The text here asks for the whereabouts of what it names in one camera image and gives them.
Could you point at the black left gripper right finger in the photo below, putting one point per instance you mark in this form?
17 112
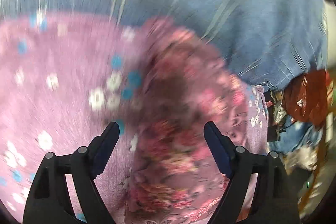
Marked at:
258 191

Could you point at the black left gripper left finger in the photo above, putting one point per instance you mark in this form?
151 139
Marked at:
49 199

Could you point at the mauve floral print garment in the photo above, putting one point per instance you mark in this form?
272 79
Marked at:
174 177

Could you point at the pile of mixed clothes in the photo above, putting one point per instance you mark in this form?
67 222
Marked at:
297 142

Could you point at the red shiny plastic bag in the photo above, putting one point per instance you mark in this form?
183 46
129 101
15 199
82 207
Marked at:
310 97

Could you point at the pink flowered bed sheet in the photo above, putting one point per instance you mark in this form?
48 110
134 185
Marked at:
64 77

